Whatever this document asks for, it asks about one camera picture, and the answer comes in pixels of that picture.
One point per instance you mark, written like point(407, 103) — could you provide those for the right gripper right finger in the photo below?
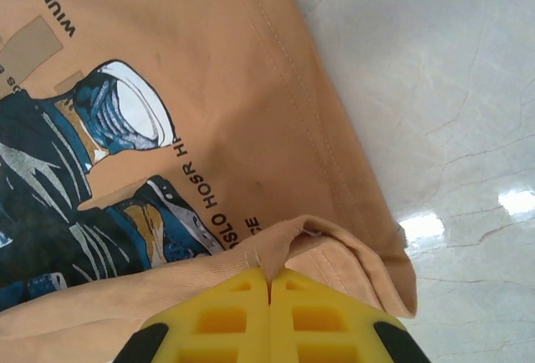
point(326, 329)

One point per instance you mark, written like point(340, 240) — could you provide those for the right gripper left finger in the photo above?
point(217, 329)

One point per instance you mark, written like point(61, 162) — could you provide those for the tan trousers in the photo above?
point(209, 87)

